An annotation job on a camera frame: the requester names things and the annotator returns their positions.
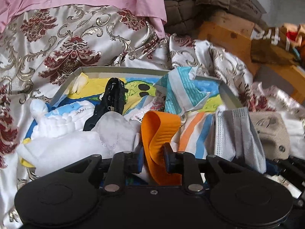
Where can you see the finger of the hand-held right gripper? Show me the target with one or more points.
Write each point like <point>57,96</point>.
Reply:
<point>293,162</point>

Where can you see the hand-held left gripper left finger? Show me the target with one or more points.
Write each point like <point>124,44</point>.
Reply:
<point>139,159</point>

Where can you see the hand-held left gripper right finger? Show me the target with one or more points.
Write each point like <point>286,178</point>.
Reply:
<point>168,159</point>

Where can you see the striped sock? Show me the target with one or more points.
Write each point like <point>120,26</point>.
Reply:
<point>190,128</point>

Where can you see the light grey cloth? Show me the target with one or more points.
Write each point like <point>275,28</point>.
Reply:
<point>114,128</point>

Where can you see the beige linen pouch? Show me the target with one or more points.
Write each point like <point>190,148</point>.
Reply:
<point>269,128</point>

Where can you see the white pink printed packet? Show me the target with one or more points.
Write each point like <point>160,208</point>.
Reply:
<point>159,102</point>

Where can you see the grey face mask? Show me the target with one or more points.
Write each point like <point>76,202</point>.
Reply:
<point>238,133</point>

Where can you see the teal white packet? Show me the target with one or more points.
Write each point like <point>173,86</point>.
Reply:
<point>176,93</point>

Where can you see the white cloth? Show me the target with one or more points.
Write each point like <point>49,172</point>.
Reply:
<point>59,150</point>

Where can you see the metal tray with cartoon drawing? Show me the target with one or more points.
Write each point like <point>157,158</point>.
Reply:
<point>114,71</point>

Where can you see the brown printed bag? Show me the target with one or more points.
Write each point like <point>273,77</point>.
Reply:
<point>269,50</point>

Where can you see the floral satin blanket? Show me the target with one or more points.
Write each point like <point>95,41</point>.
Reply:
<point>59,40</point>

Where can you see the brown quilted jacket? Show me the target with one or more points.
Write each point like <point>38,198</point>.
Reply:
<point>190,0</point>

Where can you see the wooden bed frame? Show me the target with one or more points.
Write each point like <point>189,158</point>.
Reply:
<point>228,35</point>

